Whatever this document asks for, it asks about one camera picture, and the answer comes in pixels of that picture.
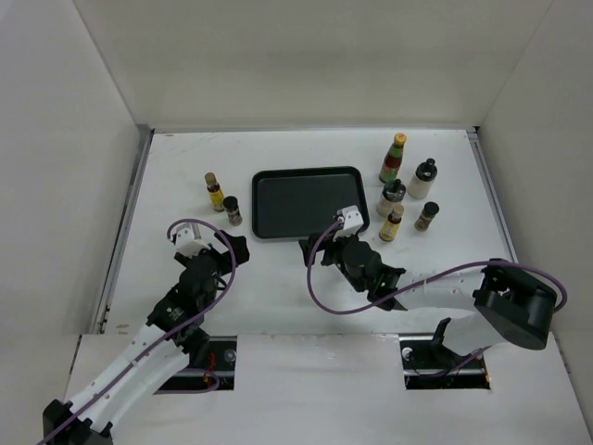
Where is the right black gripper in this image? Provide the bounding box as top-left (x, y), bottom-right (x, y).
top-left (299, 225), bottom-right (366, 292)

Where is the small brown spice jar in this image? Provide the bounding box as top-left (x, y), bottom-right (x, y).
top-left (222, 196), bottom-right (243, 226)

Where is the small yellow-label oil bottle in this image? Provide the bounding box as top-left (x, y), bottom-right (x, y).
top-left (205, 172), bottom-right (224, 212)

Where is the yellow-label brown sauce bottle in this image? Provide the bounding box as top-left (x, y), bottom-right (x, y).
top-left (379, 204), bottom-right (405, 242)

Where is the beige spice grinder bottle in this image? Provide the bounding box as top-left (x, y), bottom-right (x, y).
top-left (376, 179), bottom-right (406, 218)

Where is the tall red sauce bottle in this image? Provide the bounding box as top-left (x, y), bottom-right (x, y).
top-left (379, 133), bottom-right (407, 184)

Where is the white pepper grinder bottle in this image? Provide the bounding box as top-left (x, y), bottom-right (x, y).
top-left (407, 158), bottom-right (438, 199)

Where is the dark-lid brown spice jar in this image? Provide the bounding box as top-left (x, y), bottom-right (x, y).
top-left (414, 201), bottom-right (440, 232)

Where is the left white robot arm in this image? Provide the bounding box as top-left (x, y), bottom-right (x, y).
top-left (42, 219), bottom-right (249, 444)

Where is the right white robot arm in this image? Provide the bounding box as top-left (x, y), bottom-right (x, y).
top-left (298, 233), bottom-right (567, 373)

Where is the black rectangular plastic tray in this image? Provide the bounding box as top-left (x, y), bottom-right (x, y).
top-left (251, 166), bottom-right (370, 239)

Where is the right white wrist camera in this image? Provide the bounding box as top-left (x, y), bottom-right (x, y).
top-left (334, 206), bottom-right (364, 240)

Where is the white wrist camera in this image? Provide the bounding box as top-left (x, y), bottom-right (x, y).
top-left (173, 222), bottom-right (209, 258)
top-left (334, 206), bottom-right (364, 240)

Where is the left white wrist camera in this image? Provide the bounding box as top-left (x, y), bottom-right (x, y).
top-left (173, 222), bottom-right (209, 258)

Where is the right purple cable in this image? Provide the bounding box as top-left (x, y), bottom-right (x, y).
top-left (306, 216), bottom-right (569, 376)

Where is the left table mount opening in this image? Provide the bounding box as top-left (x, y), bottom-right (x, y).
top-left (156, 336), bottom-right (238, 394)

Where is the table mount opening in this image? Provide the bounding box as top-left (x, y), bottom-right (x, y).
top-left (156, 336), bottom-right (238, 394)
top-left (399, 337), bottom-right (490, 390)

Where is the right table mount opening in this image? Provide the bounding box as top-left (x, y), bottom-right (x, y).
top-left (399, 337), bottom-right (490, 390)

